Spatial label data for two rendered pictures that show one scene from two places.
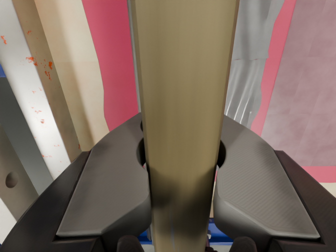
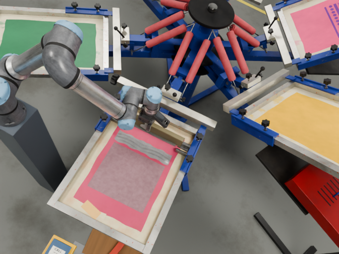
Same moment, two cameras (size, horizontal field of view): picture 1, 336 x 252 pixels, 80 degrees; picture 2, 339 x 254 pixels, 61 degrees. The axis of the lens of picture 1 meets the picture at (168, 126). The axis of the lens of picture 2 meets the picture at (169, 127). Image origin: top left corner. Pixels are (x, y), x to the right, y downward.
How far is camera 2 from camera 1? 1.55 m
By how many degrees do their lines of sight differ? 38
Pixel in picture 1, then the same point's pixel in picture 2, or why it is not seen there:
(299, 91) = (130, 155)
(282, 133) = (121, 150)
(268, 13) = (148, 153)
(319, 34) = (140, 161)
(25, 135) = (122, 65)
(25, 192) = not seen: hidden behind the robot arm
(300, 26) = (143, 158)
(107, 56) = not seen: hidden behind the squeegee
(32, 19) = not seen: hidden behind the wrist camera
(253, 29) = (147, 150)
